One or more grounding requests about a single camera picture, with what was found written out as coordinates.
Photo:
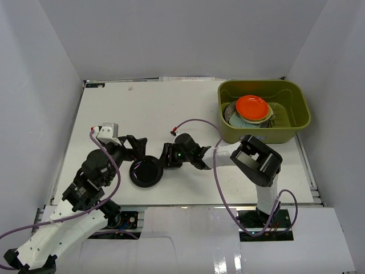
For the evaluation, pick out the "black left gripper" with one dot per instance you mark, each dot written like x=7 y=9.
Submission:
x=127 y=147

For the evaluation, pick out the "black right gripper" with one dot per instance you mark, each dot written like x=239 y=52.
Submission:
x=168 y=150

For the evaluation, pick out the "pale green rectangular plate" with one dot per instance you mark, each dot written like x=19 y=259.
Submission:
x=237 y=122

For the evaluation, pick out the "orange round plate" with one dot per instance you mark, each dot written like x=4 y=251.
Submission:
x=252 y=107

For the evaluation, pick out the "cream plate with calligraphy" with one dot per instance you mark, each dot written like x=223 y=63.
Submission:
x=270 y=113

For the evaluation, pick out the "grey reindeer snowflake plate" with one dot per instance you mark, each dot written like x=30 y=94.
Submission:
x=229 y=111

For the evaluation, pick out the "cream plate with striped rim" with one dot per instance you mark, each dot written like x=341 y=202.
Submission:
x=262 y=123

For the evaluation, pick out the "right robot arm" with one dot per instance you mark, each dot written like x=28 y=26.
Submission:
x=258 y=162

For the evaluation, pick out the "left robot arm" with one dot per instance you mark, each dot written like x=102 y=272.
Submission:
x=83 y=209

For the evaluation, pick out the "olive green plastic bin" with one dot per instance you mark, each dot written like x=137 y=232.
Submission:
x=290 y=111

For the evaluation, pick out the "black round plate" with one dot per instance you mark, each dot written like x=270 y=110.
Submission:
x=146 y=172

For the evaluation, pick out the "black label sticker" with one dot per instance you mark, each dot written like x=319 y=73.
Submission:
x=95 y=85

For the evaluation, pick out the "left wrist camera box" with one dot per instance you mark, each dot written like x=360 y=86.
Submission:
x=108 y=133

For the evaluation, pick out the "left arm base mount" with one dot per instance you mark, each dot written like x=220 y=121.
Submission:
x=126 y=229

